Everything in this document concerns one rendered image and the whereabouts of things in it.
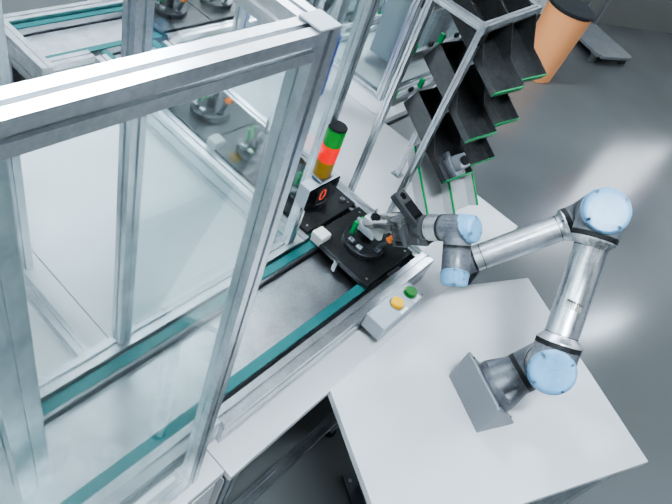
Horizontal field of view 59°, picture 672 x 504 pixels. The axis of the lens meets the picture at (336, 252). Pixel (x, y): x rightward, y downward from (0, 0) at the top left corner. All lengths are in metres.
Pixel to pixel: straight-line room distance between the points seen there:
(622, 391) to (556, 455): 1.69
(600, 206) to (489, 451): 0.72
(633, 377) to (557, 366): 2.08
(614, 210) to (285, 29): 1.17
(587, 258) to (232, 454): 0.99
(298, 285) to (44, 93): 1.38
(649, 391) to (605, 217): 2.18
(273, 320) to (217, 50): 1.22
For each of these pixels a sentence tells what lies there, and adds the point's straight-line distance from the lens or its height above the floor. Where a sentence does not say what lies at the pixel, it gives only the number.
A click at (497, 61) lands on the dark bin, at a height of 1.55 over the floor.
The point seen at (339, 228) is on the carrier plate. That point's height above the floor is 0.97.
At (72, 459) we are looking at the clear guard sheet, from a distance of 0.91.
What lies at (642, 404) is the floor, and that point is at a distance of 3.58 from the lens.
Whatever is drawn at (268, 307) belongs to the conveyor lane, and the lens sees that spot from 1.68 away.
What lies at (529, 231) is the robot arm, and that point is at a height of 1.28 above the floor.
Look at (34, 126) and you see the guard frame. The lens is 0.42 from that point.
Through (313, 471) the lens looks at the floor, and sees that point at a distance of 2.50.
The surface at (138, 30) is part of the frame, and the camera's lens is 0.93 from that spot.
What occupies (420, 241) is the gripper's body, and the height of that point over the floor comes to 1.15.
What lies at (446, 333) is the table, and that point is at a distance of 1.92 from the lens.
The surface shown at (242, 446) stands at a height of 0.86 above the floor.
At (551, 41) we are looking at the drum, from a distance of 5.62.
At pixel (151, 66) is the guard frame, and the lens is 0.48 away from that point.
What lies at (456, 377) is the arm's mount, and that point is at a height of 0.89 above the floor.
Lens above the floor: 2.24
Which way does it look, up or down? 45 degrees down
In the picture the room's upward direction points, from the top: 24 degrees clockwise
